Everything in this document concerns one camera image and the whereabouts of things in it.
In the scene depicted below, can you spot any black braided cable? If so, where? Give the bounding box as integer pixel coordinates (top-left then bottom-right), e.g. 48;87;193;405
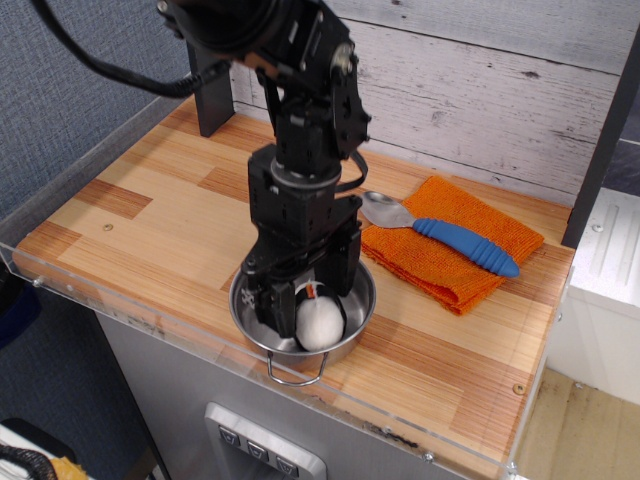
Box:
29;0;233;99

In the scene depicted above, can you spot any white plush egg black band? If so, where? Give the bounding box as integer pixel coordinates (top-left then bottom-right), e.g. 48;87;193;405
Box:
295;281;346;352

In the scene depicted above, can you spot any clear acrylic guard rail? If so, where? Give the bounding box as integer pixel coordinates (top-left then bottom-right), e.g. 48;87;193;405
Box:
1;70;586;479

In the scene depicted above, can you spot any silver cabinet button panel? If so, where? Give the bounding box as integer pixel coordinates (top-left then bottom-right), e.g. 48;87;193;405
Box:
204;402;328;479

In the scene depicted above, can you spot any black vertical post right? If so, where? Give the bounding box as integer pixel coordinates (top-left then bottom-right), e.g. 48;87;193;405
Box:
561;30;639;249

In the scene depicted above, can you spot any orange folded cloth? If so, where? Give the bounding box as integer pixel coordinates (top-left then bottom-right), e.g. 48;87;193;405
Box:
362;176;544;315

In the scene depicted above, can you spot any blue handled metal spoon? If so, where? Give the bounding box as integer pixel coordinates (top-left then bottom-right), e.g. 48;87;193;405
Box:
360;191;520;278

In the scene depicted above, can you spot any stainless steel pot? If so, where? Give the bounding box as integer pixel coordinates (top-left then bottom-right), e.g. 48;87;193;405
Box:
230;263;376;387

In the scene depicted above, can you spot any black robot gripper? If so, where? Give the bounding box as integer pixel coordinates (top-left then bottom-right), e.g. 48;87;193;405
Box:
242;145;361;338

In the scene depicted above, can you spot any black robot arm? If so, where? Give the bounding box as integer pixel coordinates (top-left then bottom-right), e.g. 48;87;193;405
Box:
161;1;370;338

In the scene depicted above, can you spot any white aluminium block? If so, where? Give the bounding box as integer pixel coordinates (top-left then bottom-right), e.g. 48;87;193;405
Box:
547;188;639;404

